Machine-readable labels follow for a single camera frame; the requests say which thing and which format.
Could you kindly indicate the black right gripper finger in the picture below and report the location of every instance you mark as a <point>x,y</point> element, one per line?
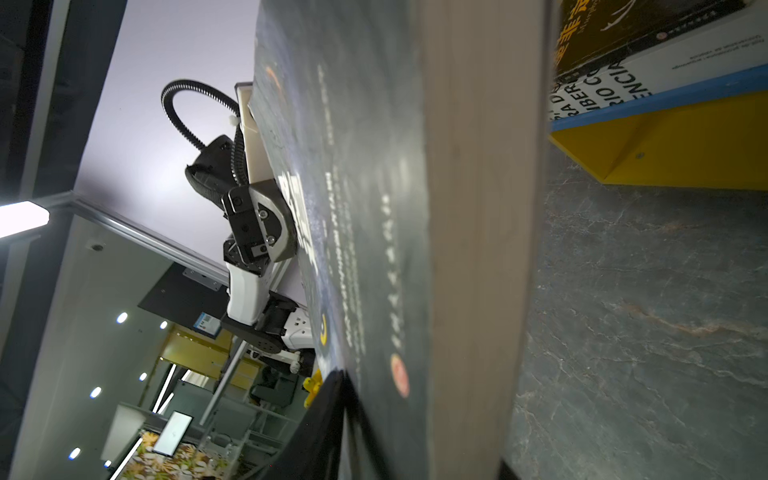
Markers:
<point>315,449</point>

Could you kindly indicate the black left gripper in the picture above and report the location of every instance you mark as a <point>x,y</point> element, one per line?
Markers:
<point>263,231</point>

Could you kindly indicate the dark book white characters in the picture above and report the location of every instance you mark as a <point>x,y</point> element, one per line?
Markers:
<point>409,140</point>

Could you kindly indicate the black book yellow characters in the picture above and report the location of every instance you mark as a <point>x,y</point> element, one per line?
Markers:
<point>597,33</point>

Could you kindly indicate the white book black text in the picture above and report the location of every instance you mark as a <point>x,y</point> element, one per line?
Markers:
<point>732,44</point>

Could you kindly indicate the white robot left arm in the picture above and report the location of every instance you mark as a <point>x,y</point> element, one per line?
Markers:
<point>271,323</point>

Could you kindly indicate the yellow wooden bookshelf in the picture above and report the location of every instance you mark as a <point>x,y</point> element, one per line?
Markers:
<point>712,134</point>

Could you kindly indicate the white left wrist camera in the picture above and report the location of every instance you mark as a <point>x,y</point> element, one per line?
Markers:
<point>258,165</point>

